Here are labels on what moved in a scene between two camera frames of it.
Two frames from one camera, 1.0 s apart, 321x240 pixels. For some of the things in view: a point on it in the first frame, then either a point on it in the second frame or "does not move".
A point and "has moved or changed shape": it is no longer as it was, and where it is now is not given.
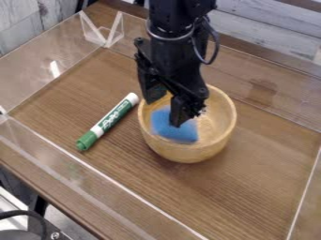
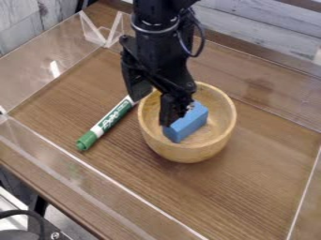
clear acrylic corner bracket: (101, 35) does not move
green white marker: (107, 121) does not move
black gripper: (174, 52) to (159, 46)
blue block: (162, 128) has moved or changed shape
